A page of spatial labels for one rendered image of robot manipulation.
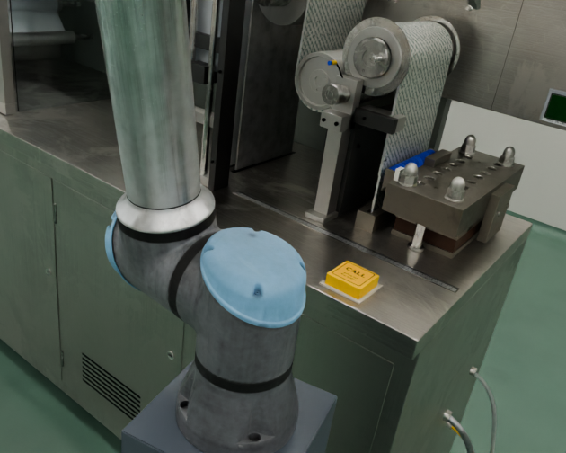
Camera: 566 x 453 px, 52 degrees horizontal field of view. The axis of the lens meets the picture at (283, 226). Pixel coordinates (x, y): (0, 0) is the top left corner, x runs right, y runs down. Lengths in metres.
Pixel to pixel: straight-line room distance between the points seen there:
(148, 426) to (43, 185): 1.00
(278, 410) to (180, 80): 0.38
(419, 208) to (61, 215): 0.91
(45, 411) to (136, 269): 1.40
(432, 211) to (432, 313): 0.22
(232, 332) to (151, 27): 0.31
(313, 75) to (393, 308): 0.53
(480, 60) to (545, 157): 2.47
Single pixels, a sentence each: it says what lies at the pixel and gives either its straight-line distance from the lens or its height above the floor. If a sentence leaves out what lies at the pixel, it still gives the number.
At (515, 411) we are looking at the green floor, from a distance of 2.39.
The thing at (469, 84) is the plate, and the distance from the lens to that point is 1.46.
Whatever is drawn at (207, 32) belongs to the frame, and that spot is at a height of 1.23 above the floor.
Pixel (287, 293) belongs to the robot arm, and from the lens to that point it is 0.60.
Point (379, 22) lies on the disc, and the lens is 1.18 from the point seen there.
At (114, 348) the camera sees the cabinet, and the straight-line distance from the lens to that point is 1.62.
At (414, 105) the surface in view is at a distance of 1.27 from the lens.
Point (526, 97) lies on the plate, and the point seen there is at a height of 1.19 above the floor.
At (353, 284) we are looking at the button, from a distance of 1.00.
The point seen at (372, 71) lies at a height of 1.23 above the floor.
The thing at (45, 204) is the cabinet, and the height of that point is 0.73.
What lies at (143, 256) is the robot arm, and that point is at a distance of 0.68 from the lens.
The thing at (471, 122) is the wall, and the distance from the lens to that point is 3.97.
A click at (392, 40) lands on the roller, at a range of 1.16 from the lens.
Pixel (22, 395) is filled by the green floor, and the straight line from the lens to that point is 2.14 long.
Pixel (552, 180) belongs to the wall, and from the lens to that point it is 3.90.
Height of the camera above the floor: 1.43
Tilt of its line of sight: 26 degrees down
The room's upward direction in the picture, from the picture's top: 8 degrees clockwise
